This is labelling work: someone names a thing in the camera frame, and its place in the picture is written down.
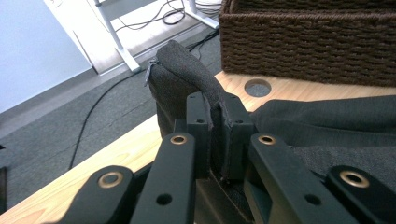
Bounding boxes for long black floor cable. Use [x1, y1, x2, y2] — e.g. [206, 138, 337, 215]
[68, 68, 150, 171]

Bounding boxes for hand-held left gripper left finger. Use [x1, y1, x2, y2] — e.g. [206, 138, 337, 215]
[186, 91, 215, 180]

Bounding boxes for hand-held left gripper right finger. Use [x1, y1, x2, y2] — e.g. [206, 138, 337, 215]
[218, 92, 256, 182]

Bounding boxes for brown woven basket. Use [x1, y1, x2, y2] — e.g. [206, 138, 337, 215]
[219, 0, 396, 88]

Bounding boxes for black cable tangle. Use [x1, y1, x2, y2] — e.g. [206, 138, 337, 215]
[113, 0, 188, 33]

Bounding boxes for white metal desk frame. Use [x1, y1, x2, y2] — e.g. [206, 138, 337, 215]
[92, 0, 220, 73]

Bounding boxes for dark pants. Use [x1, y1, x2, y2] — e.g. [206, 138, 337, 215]
[144, 39, 396, 224]

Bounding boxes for short black floor cable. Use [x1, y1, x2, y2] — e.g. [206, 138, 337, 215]
[186, 28, 220, 60]

